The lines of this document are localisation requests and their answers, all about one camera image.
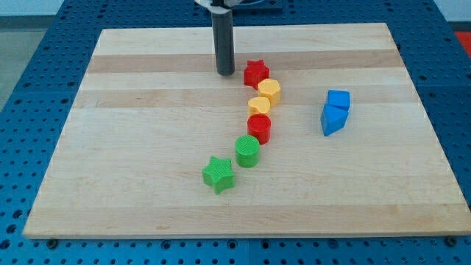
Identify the green star block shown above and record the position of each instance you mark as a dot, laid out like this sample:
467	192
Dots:
218	174

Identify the red star block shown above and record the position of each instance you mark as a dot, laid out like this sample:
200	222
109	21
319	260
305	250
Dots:
255	72

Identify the green cylinder block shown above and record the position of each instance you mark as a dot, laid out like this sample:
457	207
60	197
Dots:
247	149

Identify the red cylinder block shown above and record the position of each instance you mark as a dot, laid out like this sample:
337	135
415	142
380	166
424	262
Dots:
259	126

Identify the yellow heart block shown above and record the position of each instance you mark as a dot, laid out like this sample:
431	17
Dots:
258	105

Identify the yellow hexagon block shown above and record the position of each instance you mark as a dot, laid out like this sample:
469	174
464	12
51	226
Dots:
270	89

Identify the light wooden board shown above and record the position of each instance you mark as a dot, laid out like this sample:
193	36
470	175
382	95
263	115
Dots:
151	111

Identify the blue triangle block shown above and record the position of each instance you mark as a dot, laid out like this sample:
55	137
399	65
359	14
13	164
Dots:
332	119

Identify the blue cube block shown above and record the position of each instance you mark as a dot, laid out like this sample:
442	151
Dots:
339	99

